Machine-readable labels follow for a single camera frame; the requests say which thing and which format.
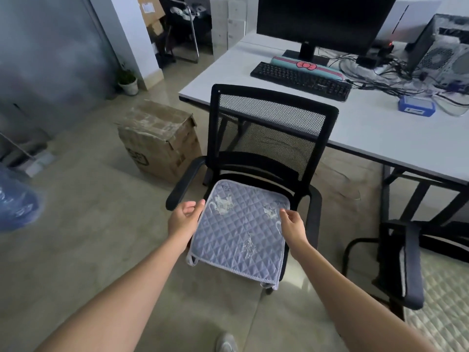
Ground blue water jug in plastic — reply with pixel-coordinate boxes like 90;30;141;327
0;166;43;233

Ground teal wrist rest pink bow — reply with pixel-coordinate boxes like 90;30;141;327
270;56;345;81

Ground mop with metal handle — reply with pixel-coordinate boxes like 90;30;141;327
0;132;56;178

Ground person's right forearm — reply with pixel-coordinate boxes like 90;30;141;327
293;242;437;352

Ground person's left forearm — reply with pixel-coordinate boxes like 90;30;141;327
36;234;195;352

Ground cream quilted cushion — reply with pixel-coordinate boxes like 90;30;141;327
399;247;469;352

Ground person's left hand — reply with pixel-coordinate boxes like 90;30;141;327
168;198;206;247

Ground black computer monitor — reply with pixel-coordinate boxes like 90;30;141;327
256;0;398;66

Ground blue quilted cushion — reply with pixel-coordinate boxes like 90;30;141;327
186;179;291;291

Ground stack of white boxes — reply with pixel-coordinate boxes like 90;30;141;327
209;0;259;57

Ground potted plant in white pot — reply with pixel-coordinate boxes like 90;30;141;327
116;62;139;96

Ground small black device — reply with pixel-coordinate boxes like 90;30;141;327
355;40;396;69

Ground black mesh chair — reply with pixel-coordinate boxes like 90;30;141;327
165;84;340;294
341;220;469;323

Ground open grey computer tower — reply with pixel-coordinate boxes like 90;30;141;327
405;13;469;90

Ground small blue box device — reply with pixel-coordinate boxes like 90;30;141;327
398;95;437;117

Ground large white computer case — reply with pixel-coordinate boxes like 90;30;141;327
373;0;446;44

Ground chrome frame black chair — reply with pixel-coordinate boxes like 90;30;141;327
157;0;200;65

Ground black metal desk frame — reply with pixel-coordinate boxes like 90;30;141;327
203;117;469;261

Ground person's right hand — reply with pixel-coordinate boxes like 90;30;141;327
279;208;312;250

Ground tangle of black cables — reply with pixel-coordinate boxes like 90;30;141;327
319;47;469;118

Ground stacked cardboard boxes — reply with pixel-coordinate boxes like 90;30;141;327
136;0;166;37

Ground person's left shoe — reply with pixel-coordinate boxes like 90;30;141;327
216;331;239;352

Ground brown cardboard box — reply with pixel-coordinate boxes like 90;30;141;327
115;100;203;184

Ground black keyboard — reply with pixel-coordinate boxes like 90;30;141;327
250;61;352;102

